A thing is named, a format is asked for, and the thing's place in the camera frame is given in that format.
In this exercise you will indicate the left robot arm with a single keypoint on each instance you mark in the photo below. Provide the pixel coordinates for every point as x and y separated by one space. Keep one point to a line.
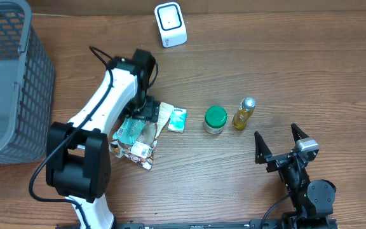
77 152

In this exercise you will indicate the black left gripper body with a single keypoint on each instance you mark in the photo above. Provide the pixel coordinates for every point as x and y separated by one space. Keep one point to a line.
149 111

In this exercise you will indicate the white barcode scanner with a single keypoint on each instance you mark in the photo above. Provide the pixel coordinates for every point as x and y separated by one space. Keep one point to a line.
171 25

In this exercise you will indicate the grey plastic shopping basket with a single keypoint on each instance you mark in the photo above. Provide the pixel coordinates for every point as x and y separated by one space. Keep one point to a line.
27 80

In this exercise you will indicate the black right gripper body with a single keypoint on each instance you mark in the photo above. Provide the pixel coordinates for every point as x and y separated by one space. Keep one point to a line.
291 172

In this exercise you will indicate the yellow oil bottle silver cap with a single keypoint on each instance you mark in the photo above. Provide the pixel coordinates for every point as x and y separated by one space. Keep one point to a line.
244 112

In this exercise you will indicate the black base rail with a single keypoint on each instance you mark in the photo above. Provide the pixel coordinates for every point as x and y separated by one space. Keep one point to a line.
202 226

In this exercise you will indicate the brown Pantree snack bag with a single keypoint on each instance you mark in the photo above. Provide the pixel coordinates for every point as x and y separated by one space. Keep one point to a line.
142 151

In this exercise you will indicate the green lid white jar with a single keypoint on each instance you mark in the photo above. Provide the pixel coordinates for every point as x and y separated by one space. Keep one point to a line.
215 119

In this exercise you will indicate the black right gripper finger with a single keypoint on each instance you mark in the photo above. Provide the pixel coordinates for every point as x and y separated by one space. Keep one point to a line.
262 152
297 133

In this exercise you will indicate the teal Kleenex tissue pack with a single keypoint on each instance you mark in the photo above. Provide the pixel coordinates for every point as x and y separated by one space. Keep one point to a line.
177 120

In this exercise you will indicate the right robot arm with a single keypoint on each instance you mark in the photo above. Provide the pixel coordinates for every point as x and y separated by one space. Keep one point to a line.
312 200

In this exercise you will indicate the teal wet wipes pack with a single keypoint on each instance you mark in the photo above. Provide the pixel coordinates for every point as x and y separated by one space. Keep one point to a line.
129 131

